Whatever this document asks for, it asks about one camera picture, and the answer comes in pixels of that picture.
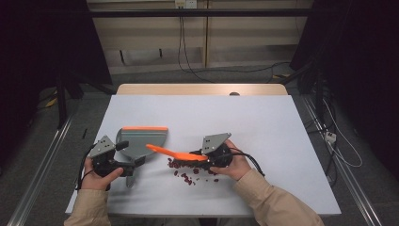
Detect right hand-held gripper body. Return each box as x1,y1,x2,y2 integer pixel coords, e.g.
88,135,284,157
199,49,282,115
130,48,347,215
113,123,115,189
189,132,234,173

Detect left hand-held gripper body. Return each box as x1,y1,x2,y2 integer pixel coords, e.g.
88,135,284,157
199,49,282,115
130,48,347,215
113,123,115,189
87,135,136,178

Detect red beans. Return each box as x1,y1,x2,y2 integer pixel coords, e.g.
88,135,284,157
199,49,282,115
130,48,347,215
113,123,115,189
167,156,220,186

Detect grey dustpan with orange lip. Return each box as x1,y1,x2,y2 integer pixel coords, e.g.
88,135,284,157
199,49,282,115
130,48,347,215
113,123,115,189
115,125,169,188

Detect orange brush with grey bristles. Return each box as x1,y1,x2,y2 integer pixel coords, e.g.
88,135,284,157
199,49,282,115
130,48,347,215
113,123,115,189
145,143,211,170

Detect person's right hand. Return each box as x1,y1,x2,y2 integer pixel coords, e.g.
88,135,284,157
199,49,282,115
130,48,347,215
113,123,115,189
209,139,253,182

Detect person's left hand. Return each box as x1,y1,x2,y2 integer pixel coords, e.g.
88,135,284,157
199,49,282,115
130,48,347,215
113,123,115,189
80,156,124,192

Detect wooden table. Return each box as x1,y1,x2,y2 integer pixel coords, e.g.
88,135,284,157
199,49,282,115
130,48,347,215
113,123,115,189
116,83,289,97

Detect black metal stand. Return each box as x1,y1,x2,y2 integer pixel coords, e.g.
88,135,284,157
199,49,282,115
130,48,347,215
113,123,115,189
56,71,87,130

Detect person's grey trousers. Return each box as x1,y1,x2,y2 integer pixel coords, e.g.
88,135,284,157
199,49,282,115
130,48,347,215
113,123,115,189
137,217,262,226

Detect black metal bar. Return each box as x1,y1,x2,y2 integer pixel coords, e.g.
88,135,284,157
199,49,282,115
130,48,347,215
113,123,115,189
88,8,314,19

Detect left hand-held gripper black cable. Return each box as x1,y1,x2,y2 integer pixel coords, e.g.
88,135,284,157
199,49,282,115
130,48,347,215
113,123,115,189
74,142,98,191

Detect hand-held gripper black cable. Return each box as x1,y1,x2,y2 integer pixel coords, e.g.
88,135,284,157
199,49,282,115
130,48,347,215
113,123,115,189
74,142,98,191
219,147,266,178

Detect right hand-held gripper black cable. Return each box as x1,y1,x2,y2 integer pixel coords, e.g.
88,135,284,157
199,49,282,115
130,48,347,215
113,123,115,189
219,147,266,178

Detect aluminium floor rail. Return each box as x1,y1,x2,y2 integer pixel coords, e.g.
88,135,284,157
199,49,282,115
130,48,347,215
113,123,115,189
301,95,384,226
7,116,75,226

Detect black floor cable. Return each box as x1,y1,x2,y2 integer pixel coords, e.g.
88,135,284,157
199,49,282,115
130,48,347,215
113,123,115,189
187,61,292,75

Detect black hanging cable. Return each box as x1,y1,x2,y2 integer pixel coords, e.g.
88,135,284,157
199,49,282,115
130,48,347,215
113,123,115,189
177,15,215,84

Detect bundle of black cables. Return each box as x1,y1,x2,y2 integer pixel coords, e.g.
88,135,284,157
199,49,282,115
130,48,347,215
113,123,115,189
295,60,338,186

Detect beige wall cabinet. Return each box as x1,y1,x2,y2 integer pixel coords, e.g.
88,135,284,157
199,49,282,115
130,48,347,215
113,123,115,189
86,0,314,76

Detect white cable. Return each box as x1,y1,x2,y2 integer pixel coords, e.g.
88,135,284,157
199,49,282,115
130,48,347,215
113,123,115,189
322,98,364,169

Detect white wall socket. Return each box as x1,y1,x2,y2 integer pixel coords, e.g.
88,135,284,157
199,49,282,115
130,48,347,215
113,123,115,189
174,0,198,9

